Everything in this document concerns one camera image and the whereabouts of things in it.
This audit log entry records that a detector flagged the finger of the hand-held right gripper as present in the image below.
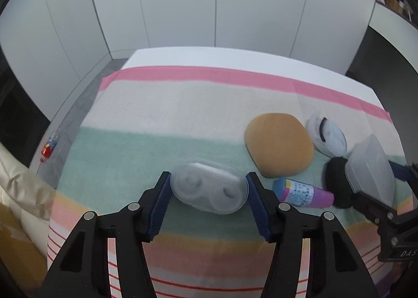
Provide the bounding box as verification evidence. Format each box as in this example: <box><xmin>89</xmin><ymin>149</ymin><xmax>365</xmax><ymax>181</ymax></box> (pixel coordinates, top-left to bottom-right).
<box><xmin>388</xmin><ymin>160</ymin><xmax>418</xmax><ymax>184</ymax></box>
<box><xmin>353</xmin><ymin>190</ymin><xmax>404</xmax><ymax>237</ymax></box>

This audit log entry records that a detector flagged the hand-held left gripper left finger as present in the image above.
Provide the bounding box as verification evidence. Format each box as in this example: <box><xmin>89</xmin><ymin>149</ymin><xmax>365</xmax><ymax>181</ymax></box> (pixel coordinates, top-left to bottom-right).
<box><xmin>36</xmin><ymin>171</ymin><xmax>172</xmax><ymax>298</ymax></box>

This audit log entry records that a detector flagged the striped multicolour cloth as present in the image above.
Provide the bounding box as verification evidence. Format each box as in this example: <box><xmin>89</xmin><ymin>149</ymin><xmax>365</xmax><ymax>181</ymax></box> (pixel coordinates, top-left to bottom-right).
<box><xmin>46</xmin><ymin>68</ymin><xmax>407</xmax><ymax>298</ymax></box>

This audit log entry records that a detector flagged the pale blue rounded container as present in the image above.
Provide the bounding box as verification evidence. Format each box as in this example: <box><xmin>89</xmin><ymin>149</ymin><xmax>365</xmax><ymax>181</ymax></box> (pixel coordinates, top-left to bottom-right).
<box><xmin>306</xmin><ymin>112</ymin><xmax>347</xmax><ymax>158</ymax></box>

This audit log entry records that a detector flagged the tan oval sponge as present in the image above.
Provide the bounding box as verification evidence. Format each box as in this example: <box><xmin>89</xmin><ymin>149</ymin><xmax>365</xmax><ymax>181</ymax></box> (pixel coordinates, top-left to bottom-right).
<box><xmin>244</xmin><ymin>113</ymin><xmax>315</xmax><ymax>178</ymax></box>

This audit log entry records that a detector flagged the brown cardboard box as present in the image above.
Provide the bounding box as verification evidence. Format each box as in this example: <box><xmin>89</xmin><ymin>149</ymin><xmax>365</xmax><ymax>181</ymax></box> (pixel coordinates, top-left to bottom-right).
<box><xmin>0</xmin><ymin>202</ymin><xmax>48</xmax><ymax>295</ymax></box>

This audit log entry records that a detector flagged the small red toy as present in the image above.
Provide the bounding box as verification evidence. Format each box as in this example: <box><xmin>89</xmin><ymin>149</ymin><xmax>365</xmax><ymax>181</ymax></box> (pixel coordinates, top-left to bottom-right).
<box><xmin>40</xmin><ymin>132</ymin><xmax>60</xmax><ymax>163</ymax></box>

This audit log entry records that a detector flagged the small purple blue bottle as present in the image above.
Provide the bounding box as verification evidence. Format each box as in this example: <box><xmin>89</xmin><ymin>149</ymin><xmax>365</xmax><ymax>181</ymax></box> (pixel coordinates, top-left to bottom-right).
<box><xmin>272</xmin><ymin>178</ymin><xmax>335</xmax><ymax>210</ymax></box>

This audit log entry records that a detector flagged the clear contact lens case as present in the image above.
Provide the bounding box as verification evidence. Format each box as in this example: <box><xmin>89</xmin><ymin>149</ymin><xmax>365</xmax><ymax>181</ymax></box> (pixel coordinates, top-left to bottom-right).
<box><xmin>170</xmin><ymin>159</ymin><xmax>250</xmax><ymax>214</ymax></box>

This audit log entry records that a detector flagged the black powder puff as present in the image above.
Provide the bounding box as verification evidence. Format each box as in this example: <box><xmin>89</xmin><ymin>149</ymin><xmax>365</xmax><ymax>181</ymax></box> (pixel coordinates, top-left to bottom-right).
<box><xmin>322</xmin><ymin>156</ymin><xmax>356</xmax><ymax>209</ymax></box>

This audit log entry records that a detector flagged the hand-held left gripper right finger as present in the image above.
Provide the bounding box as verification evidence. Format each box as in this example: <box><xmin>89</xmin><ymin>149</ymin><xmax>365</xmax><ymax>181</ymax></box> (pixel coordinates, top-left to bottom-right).
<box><xmin>246</xmin><ymin>172</ymin><xmax>381</xmax><ymax>298</ymax></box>

